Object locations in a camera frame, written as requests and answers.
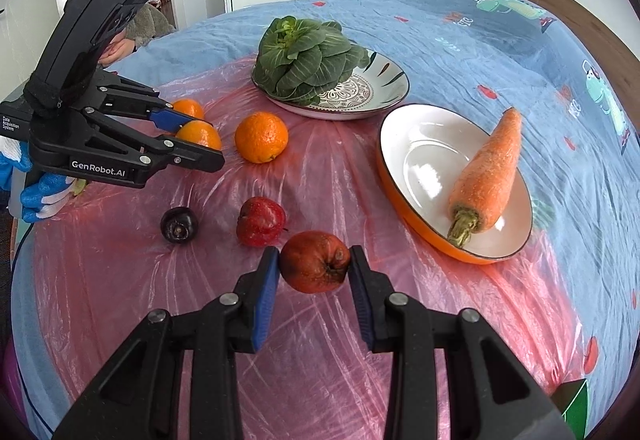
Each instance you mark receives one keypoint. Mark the dark plum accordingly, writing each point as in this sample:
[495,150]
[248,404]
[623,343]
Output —
[179,223]

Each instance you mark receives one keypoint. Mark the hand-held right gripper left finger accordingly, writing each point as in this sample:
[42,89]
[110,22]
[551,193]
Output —
[265,300]

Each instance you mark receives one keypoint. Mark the green tray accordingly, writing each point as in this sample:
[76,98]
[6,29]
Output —
[575,410]

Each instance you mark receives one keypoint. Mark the patterned plate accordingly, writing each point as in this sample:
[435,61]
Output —
[380,80]

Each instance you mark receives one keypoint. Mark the carrot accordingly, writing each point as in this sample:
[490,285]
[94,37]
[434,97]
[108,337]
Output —
[487,170]

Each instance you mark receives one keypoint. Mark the orange-rimmed white plate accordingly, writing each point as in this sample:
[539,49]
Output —
[425,160]

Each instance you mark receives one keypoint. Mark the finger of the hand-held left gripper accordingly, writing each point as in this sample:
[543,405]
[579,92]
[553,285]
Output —
[200,159]
[167,119]

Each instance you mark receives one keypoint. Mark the large bok choy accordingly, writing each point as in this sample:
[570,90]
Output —
[300,60]

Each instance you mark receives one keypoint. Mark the pink plastic sheet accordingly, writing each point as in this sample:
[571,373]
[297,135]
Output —
[325,190]

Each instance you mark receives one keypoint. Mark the wrinkled red apple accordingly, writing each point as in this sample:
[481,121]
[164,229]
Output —
[314,261]

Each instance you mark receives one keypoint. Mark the orange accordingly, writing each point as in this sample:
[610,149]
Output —
[200,134]
[189,108]
[261,137]

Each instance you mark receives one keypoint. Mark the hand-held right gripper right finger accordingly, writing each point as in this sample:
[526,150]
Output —
[361,305]

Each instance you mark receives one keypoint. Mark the person's left hand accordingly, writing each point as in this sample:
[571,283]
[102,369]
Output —
[37,194]

